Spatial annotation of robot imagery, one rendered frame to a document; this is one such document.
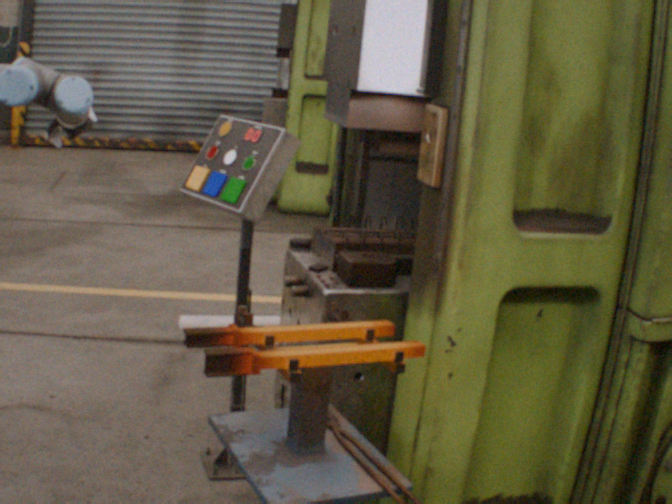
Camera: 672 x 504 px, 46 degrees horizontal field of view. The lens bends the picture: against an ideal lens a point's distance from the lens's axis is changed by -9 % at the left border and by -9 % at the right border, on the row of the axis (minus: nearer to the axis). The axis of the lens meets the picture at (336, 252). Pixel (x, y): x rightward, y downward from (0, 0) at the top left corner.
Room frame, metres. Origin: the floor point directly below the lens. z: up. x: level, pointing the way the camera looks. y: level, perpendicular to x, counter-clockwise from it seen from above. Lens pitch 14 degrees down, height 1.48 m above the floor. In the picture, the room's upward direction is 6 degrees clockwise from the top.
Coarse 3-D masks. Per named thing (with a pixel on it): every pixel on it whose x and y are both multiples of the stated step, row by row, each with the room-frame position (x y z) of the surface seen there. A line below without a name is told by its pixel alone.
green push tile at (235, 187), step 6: (234, 180) 2.46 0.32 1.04; (240, 180) 2.44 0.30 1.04; (228, 186) 2.46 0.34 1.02; (234, 186) 2.44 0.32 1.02; (240, 186) 2.43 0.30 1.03; (228, 192) 2.44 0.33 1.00; (234, 192) 2.43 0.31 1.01; (240, 192) 2.41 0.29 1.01; (222, 198) 2.45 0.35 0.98; (228, 198) 2.43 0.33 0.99; (234, 198) 2.41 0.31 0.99; (234, 204) 2.41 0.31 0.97
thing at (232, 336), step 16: (384, 320) 1.64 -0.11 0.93; (192, 336) 1.44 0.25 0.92; (208, 336) 1.46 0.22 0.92; (224, 336) 1.47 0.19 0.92; (240, 336) 1.46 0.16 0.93; (256, 336) 1.49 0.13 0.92; (288, 336) 1.51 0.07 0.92; (304, 336) 1.53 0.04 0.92; (320, 336) 1.54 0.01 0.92; (336, 336) 1.56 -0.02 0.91; (352, 336) 1.57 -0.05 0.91
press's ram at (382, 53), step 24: (336, 0) 2.18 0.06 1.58; (360, 0) 2.00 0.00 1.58; (384, 0) 1.97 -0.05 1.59; (408, 0) 1.99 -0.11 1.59; (336, 24) 2.16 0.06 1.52; (360, 24) 1.98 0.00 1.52; (384, 24) 1.97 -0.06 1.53; (408, 24) 1.99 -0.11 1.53; (336, 48) 2.14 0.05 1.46; (360, 48) 1.96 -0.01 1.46; (384, 48) 1.97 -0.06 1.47; (408, 48) 1.99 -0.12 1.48; (336, 72) 2.12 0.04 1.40; (360, 72) 1.96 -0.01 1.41; (384, 72) 1.97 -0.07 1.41; (408, 72) 1.99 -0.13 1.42
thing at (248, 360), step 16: (208, 352) 1.33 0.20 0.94; (224, 352) 1.34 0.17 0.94; (240, 352) 1.35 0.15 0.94; (256, 352) 1.37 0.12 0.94; (272, 352) 1.40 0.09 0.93; (288, 352) 1.41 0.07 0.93; (304, 352) 1.41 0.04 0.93; (320, 352) 1.42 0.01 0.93; (336, 352) 1.43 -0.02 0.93; (352, 352) 1.44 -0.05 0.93; (368, 352) 1.45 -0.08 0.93; (384, 352) 1.47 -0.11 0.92; (416, 352) 1.50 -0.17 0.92; (208, 368) 1.33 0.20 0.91; (224, 368) 1.35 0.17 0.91; (240, 368) 1.36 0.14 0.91; (256, 368) 1.35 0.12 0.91; (272, 368) 1.37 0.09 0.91
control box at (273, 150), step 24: (240, 120) 2.63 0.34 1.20; (216, 144) 2.63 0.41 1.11; (240, 144) 2.56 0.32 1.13; (264, 144) 2.48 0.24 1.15; (288, 144) 2.48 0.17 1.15; (192, 168) 2.64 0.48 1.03; (216, 168) 2.56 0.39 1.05; (240, 168) 2.49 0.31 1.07; (264, 168) 2.43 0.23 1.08; (192, 192) 2.57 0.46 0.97; (264, 192) 2.43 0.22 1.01; (240, 216) 2.45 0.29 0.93
